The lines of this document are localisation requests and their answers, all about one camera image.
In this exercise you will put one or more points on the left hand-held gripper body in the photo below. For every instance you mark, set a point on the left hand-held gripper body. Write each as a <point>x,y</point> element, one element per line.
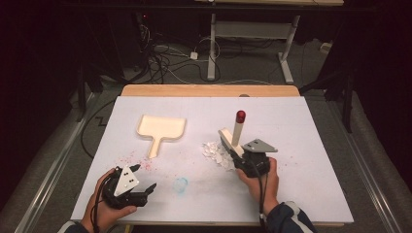
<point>126,181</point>

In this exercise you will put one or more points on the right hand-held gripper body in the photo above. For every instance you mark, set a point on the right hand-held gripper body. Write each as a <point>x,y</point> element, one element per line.
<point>257,147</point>

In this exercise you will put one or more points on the pile of white paper scraps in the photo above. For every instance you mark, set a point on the pile of white paper scraps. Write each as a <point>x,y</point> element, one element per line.
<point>213,152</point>

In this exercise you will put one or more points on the cream brush with red tip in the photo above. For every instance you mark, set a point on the cream brush with red tip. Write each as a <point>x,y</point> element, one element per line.
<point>238,132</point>

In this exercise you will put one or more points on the cream dustpan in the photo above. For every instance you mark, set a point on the cream dustpan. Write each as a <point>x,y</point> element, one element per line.
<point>162,127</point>

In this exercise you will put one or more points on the person's right hand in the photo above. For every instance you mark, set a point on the person's right hand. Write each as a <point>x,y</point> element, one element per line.
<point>254,189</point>

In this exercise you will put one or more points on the person's left hand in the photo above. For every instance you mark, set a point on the person's left hand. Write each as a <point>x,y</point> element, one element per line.
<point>107,216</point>

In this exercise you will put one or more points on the white foam board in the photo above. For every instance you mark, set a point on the white foam board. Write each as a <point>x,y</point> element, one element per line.
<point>194,106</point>

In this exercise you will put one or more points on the black stand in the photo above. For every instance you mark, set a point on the black stand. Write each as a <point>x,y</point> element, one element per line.
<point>348,106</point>

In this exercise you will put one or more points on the white power adapter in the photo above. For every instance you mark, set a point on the white power adapter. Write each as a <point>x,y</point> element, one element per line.
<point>193,55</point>

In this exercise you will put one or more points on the white power strip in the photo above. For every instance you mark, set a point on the white power strip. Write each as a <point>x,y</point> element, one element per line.
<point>326,48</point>

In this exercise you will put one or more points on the metal floor rail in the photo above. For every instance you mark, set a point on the metal floor rail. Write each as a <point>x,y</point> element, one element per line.
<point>51,171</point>
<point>365,171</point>

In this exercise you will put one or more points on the white desk frame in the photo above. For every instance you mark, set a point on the white desk frame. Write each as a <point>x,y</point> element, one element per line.
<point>252,29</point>

